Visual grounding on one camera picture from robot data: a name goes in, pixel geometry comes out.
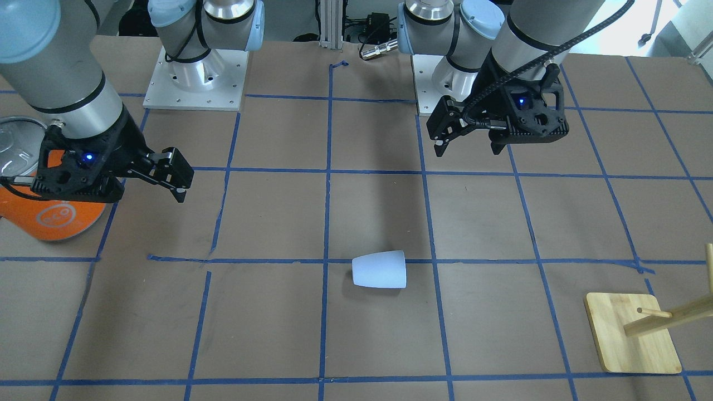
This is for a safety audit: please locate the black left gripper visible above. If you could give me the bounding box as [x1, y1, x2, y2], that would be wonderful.
[426, 53, 515, 158]

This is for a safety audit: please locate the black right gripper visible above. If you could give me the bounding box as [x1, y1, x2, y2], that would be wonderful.
[95, 109, 194, 203]

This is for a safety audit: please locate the light blue plastic cup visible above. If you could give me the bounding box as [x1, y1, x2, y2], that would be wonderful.
[352, 250, 407, 289]

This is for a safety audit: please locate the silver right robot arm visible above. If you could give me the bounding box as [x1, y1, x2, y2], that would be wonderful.
[2, 1, 265, 203]

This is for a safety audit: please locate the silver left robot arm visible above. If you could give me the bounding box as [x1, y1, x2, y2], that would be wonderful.
[397, 1, 603, 157]

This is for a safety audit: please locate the black power adapter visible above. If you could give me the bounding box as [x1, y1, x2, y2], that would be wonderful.
[364, 12, 390, 43]

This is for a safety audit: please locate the orange can with grey lid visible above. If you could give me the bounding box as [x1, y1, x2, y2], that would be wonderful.
[0, 116, 108, 242]

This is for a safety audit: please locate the wooden mug stand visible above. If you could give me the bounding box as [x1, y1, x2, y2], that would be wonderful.
[584, 243, 713, 374]

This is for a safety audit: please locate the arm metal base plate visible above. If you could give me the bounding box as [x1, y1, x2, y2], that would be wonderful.
[412, 54, 478, 116]
[143, 49, 251, 111]

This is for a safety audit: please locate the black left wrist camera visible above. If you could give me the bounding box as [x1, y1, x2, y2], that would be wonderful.
[485, 63, 570, 155]

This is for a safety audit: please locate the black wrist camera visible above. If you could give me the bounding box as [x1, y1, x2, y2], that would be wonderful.
[29, 123, 124, 203]
[485, 63, 570, 155]

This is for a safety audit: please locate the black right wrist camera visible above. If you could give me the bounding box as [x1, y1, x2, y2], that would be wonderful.
[29, 123, 124, 203]

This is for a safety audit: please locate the silver cable connector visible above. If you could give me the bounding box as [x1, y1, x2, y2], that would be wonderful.
[359, 39, 399, 61]

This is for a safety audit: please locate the black braided cable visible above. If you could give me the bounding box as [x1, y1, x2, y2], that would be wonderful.
[462, 0, 636, 126]

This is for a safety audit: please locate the aluminium profile post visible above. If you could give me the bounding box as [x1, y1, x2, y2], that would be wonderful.
[318, 0, 344, 51]

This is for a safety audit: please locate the black camera cable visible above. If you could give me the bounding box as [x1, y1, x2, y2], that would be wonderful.
[0, 175, 51, 204]

